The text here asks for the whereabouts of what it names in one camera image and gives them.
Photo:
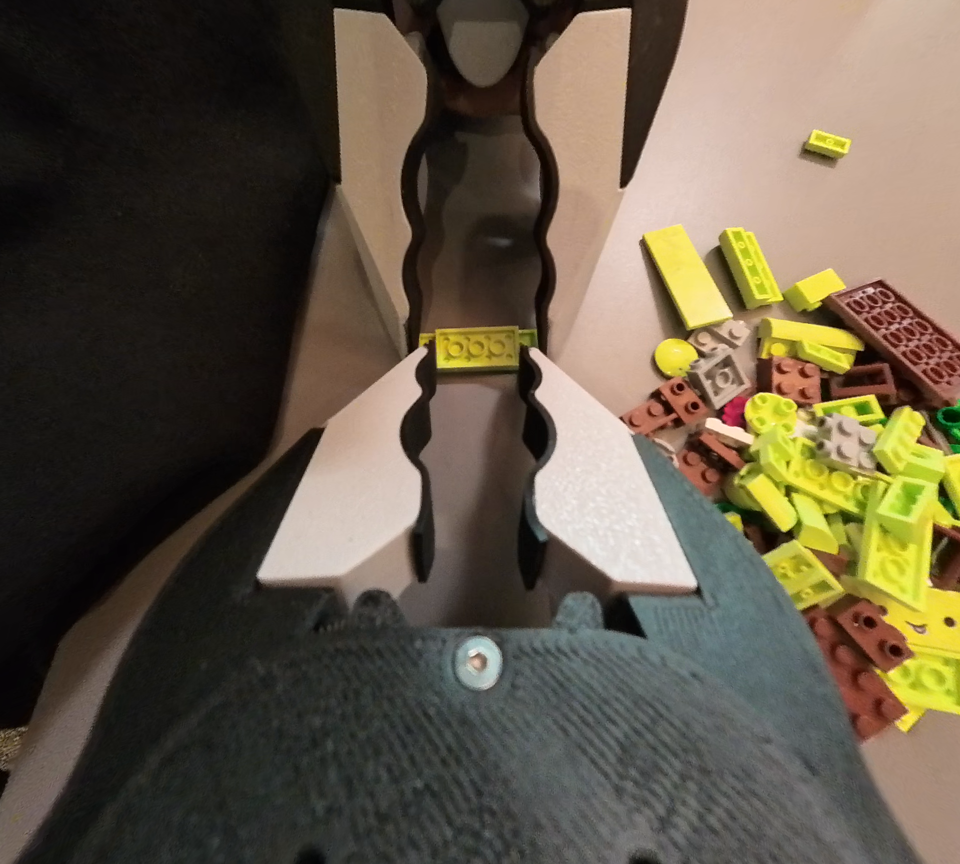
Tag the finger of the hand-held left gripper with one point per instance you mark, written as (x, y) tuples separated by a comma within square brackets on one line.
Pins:
[(585, 129), (371, 129)]

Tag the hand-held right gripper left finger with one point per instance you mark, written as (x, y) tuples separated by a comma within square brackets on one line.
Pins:
[(352, 504)]

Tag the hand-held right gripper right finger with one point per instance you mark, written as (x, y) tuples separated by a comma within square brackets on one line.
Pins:
[(607, 504)]

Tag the lime green plates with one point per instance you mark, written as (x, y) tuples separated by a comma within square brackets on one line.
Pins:
[(476, 348)]

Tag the pile of toy bricks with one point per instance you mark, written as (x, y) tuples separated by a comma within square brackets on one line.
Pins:
[(825, 489)]

